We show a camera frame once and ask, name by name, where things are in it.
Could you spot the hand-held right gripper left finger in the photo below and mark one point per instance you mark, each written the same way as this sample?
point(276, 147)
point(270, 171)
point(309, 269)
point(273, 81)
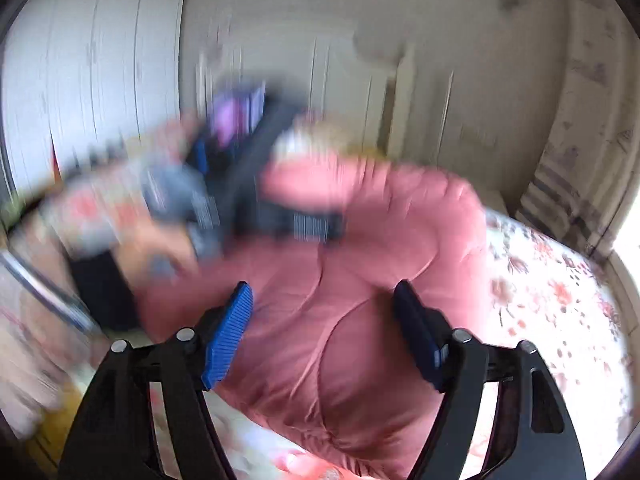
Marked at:
point(227, 341)

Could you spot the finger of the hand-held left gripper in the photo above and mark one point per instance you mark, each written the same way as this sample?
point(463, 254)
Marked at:
point(199, 157)

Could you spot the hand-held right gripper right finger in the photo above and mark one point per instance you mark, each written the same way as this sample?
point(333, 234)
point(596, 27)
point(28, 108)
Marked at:
point(417, 331)

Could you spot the pink quilted comforter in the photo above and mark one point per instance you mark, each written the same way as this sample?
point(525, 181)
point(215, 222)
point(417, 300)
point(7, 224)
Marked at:
point(350, 240)

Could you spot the person's left forearm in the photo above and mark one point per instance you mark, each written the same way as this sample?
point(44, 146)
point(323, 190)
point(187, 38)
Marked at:
point(85, 210)

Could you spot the person's left hand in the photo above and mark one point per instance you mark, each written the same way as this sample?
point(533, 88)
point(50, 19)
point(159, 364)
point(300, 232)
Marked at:
point(160, 250)

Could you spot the pale yellow pillow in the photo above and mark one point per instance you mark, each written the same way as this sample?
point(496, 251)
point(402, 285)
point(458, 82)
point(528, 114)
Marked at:
point(320, 135)

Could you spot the floral bed sheet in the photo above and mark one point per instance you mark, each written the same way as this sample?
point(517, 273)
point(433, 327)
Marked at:
point(550, 320)

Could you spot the white wardrobe doors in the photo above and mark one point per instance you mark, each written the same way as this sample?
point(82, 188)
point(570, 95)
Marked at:
point(90, 70)

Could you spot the boat print curtain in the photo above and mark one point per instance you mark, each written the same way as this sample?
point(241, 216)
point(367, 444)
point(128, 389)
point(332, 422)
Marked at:
point(585, 110)

